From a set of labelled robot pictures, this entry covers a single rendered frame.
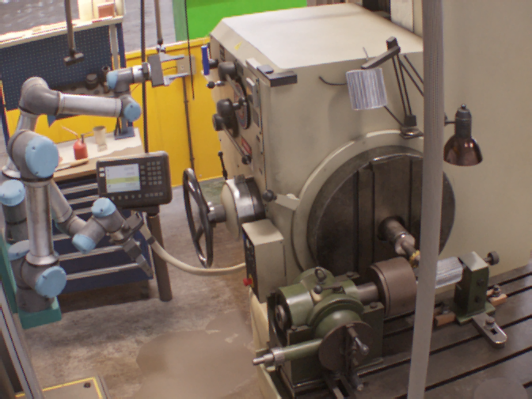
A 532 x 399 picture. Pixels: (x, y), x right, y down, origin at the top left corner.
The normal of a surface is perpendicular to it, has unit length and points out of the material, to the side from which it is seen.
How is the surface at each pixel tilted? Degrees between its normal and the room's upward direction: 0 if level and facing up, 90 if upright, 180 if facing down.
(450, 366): 0
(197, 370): 0
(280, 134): 90
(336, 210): 90
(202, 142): 90
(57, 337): 0
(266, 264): 90
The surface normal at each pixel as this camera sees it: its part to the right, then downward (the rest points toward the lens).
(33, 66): 0.26, 0.45
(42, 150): 0.73, 0.18
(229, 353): -0.06, -0.87
